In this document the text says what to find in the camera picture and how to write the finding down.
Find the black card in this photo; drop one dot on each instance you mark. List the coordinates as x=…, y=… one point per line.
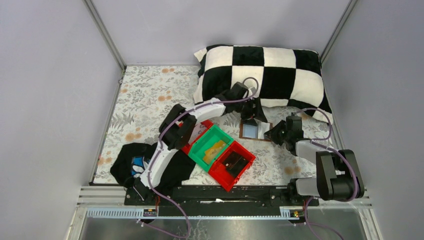
x=235, y=163

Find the floral tablecloth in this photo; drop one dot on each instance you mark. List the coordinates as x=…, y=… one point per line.
x=147, y=94

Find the white VIP card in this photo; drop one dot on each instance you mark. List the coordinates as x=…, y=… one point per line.
x=198, y=130

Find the brown leather card holder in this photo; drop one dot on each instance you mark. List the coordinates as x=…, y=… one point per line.
x=254, y=130

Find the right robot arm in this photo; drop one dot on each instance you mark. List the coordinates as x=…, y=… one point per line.
x=337, y=173

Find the black cloth with blue print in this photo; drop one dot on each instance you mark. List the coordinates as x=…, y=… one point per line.
x=133, y=159

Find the green plastic bin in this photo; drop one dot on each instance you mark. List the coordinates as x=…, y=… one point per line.
x=206, y=142

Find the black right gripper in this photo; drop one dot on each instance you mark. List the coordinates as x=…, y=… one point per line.
x=276, y=134

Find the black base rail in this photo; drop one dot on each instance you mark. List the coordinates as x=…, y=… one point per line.
x=267, y=195

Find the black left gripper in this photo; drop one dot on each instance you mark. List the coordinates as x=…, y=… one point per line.
x=251, y=110

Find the red bin with black cards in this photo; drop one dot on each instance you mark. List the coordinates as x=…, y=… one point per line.
x=218, y=172

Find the black white checkered pillow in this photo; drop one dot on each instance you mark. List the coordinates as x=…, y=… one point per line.
x=283, y=77

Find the red bin with white cards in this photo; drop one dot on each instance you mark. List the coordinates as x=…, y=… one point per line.
x=208, y=123

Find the yellow card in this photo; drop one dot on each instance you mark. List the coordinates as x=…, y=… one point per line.
x=212, y=153

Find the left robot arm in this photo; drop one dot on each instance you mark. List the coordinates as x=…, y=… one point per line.
x=176, y=130

